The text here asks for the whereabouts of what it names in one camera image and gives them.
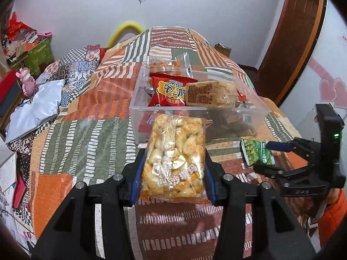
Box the stack of books and papers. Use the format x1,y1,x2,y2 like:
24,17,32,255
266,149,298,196
0,152,34,250

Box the clear plastic container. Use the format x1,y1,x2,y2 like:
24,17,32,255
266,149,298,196
129,51,272,146

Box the orange green patchwork blanket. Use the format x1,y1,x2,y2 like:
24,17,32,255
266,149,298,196
27,26,323,253

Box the orange cracker packet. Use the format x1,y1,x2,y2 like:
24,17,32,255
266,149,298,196
148,56,185,76

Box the white cabinet pink stickers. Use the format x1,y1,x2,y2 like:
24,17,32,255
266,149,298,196
279,0,347,141

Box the beige rice cracker packet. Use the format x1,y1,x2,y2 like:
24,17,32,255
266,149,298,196
185,80,237,108

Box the red noodle snack packet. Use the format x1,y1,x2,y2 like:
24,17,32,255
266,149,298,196
148,73,198,108

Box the yellow plush tube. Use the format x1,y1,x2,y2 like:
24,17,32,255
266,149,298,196
106,21,144,48

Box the brown wooden door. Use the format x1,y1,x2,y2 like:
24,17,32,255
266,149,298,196
255,0,327,107

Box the pink toy figure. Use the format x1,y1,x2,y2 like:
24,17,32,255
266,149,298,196
15,68,37,98

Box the small brown cardboard box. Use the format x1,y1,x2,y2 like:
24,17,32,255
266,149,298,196
214,43,232,57

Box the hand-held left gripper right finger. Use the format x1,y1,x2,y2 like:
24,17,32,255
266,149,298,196
205,149,316,260

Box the red crumpled paper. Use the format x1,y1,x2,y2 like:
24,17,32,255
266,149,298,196
7,12,30,40

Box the white hard case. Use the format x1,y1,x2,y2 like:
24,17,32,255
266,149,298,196
296,108,323,142

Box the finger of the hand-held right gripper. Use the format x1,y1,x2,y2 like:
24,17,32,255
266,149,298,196
253,162,323,181
264,138,323,166

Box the clear puffed snack packet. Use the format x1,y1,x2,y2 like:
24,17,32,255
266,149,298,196
139,112,212,205

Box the pile of papers and boxes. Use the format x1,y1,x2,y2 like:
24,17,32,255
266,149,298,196
2,28,52,66

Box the green pea packet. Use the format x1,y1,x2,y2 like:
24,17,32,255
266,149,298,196
240,138,276,167

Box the small red wrapper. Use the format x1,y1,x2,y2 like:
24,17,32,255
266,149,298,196
139,113,153,134

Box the dark brown snack packet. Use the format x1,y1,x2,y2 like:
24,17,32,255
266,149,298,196
208,110,257,139

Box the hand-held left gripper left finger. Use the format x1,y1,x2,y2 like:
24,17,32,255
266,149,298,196
31,148,147,260

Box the red box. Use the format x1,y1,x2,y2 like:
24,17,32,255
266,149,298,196
0,69,24,117

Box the green cardboard box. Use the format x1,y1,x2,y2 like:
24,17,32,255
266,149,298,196
26,38,55,77

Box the blue patterned quilt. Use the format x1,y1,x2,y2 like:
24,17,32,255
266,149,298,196
9,44,101,153

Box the person's right forearm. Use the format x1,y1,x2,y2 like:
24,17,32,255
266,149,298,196
306,187,347,253

